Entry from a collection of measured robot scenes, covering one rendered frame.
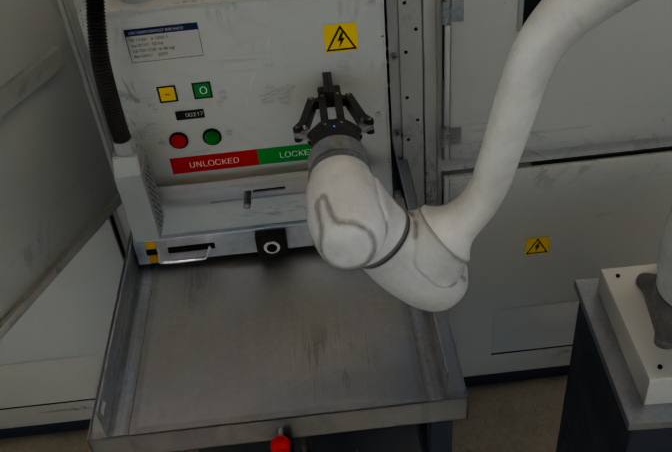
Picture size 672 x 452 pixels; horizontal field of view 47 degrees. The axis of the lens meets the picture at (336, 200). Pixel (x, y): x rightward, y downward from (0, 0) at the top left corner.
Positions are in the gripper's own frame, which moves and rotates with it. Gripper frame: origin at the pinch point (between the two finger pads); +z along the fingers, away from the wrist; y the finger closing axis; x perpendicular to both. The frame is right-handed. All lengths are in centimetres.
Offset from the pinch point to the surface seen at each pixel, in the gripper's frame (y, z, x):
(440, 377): 13, -33, -38
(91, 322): -67, 29, -78
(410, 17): 18.5, 31.1, -3.3
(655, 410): 49, -37, -48
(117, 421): -40, -34, -38
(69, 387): -80, 30, -102
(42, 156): -57, 15, -17
